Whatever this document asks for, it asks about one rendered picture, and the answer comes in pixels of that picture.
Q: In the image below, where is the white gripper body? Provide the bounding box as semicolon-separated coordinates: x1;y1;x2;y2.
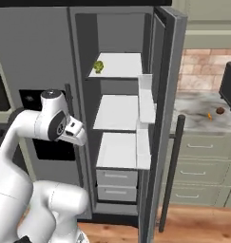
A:
58;124;88;147

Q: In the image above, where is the white fridge shelf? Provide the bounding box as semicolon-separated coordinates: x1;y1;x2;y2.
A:
92;94;141;132
87;52;144;80
95;131;139;170

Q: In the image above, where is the grey fridge drawer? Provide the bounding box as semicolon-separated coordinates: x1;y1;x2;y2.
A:
95;168;139;188
96;185;138;203

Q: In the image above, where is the white fridge door bin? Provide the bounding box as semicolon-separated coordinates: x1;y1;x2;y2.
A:
137;73;158;124
135;127;152;171

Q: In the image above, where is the green broccoli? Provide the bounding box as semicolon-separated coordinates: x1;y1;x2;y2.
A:
92;60;106;75

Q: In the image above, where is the grey fridge body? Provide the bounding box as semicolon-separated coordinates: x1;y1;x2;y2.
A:
67;5;157;228

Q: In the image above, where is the grey plain fridge door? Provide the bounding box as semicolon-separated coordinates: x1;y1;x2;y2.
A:
138;6;188;243

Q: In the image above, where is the pale green drawer front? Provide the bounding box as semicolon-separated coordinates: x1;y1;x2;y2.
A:
168;185;231;207
173;159;231;187
178;133;231;160

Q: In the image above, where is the black toaster oven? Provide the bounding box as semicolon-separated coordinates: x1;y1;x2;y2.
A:
218;61;231;112

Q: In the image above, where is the short dark fridge door handle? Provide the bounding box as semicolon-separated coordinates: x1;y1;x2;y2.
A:
64;83;84;186

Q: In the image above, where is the long dark fridge door handle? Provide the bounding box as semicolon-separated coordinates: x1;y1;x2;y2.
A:
158;114;186;234

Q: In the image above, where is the white drawer handle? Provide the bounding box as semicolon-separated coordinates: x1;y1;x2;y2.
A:
179;170;207;177
186;143;215;150
175;193;201;199

